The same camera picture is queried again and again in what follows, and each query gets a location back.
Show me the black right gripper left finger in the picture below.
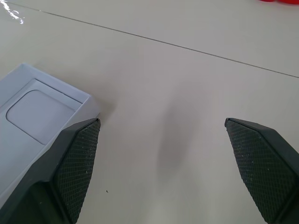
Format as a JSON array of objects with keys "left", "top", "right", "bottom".
[{"left": 0, "top": 118, "right": 101, "bottom": 224}]

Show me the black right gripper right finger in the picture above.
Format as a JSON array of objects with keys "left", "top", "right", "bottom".
[{"left": 224, "top": 117, "right": 299, "bottom": 224}]

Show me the red plastic object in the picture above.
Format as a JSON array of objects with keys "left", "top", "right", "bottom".
[{"left": 257, "top": 0, "right": 299, "bottom": 5}]

